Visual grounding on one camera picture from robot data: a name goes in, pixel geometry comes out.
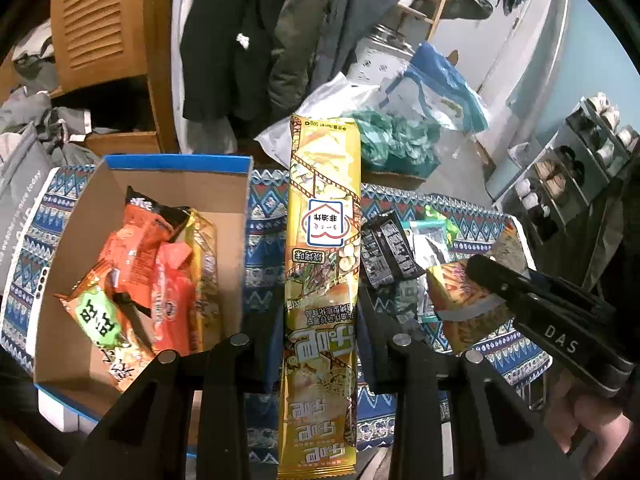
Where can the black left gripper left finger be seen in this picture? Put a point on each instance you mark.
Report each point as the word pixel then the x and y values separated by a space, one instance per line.
pixel 145 434

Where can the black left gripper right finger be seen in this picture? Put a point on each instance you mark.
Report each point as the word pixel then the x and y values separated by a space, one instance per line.
pixel 456 416

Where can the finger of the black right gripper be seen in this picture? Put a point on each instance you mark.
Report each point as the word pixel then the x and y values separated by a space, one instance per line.
pixel 595 341

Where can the orange yellow snack packet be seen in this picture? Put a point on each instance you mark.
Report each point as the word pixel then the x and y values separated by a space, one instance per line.
pixel 468 311

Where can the long yellow snack pack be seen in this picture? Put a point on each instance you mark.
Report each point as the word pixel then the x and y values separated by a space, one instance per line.
pixel 317 428

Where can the person's right hand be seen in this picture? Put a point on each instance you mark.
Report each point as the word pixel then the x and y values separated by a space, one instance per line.
pixel 572 407

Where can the blue cardboard box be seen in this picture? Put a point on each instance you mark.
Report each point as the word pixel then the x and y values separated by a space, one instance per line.
pixel 69 369

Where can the green label snack packet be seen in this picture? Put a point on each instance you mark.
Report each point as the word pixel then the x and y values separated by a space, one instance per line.
pixel 102 315

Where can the red snack packet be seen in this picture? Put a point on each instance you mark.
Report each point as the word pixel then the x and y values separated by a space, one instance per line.
pixel 172 298

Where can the grey shoe rack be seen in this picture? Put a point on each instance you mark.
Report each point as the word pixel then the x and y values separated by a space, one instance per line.
pixel 559 179

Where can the green clear snack packet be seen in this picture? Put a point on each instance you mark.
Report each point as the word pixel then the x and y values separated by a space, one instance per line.
pixel 430 240

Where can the patterned blue tablecloth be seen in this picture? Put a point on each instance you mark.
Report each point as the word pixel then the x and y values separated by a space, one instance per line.
pixel 477 228

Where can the black small snack packet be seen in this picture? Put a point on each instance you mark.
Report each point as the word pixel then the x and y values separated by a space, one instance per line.
pixel 385 253

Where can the golden snack packet in box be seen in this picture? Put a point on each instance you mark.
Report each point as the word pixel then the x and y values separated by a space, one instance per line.
pixel 201 236

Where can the teal crumpled plastic bag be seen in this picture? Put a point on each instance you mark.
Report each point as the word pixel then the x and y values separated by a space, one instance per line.
pixel 393 144

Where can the blue white plastic bag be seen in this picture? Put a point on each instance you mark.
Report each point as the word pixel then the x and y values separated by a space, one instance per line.
pixel 431 88

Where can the grey fabric bag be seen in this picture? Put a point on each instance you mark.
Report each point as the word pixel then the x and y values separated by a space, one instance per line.
pixel 36 137

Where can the metal lidded can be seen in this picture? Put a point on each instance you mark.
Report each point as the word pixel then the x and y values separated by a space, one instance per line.
pixel 382 54

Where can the wooden cabinet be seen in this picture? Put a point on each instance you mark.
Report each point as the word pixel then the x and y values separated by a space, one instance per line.
pixel 112 59

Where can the dark hanging clothes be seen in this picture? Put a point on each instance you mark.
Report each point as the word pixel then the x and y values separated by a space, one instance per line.
pixel 249 59

